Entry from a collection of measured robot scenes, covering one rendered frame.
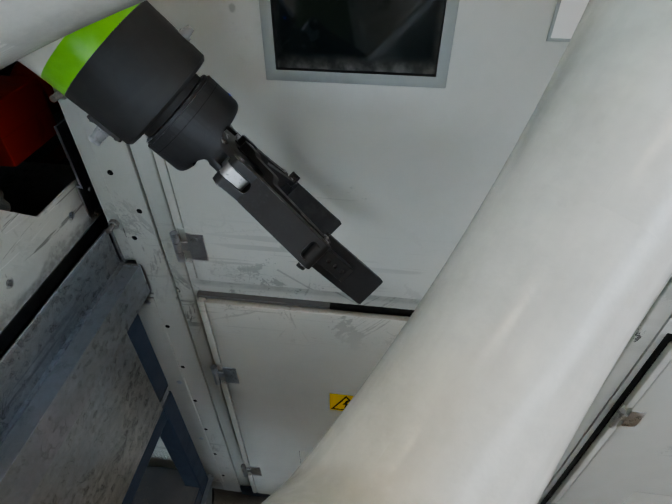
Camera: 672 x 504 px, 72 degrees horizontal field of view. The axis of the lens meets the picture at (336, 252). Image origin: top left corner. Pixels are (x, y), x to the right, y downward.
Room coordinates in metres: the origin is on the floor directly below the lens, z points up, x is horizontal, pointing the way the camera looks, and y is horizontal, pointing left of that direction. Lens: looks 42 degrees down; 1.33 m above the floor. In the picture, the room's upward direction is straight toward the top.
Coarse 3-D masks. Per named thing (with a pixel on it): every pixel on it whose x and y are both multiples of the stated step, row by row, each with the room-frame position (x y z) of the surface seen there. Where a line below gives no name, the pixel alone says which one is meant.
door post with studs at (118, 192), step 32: (64, 96) 0.52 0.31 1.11; (96, 160) 0.53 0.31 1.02; (128, 160) 0.52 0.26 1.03; (96, 192) 0.53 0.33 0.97; (128, 192) 0.52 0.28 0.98; (128, 224) 0.52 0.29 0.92; (128, 256) 0.53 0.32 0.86; (160, 256) 0.52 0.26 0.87; (160, 288) 0.52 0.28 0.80; (192, 352) 0.52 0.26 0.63; (192, 384) 0.52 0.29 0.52; (224, 448) 0.52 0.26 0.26; (224, 480) 0.52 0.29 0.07
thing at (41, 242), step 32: (64, 192) 0.51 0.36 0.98; (0, 224) 0.41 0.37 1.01; (32, 224) 0.45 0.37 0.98; (64, 224) 0.49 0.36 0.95; (0, 256) 0.39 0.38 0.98; (32, 256) 0.42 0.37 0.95; (64, 256) 0.47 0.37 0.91; (0, 288) 0.37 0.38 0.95; (32, 288) 0.40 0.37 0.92; (0, 320) 0.35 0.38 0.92
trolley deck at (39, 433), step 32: (128, 288) 0.47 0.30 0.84; (96, 320) 0.41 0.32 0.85; (128, 320) 0.45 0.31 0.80; (64, 352) 0.36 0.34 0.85; (96, 352) 0.37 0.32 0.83; (64, 384) 0.31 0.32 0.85; (96, 384) 0.35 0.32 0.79; (32, 416) 0.27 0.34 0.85; (64, 416) 0.29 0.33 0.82; (0, 448) 0.23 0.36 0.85; (32, 448) 0.24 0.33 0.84; (0, 480) 0.20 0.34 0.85; (32, 480) 0.22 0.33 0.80
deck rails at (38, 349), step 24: (96, 240) 0.50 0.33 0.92; (96, 264) 0.48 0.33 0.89; (120, 264) 0.52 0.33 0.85; (72, 288) 0.42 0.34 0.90; (96, 288) 0.46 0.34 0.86; (48, 312) 0.37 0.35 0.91; (72, 312) 0.40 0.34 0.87; (24, 336) 0.33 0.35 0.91; (48, 336) 0.36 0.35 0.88; (72, 336) 0.38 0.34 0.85; (0, 360) 0.30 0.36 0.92; (24, 360) 0.31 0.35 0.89; (48, 360) 0.34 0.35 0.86; (0, 384) 0.28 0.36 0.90; (24, 384) 0.30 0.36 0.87; (0, 408) 0.26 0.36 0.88; (24, 408) 0.28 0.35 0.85; (0, 432) 0.25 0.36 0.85
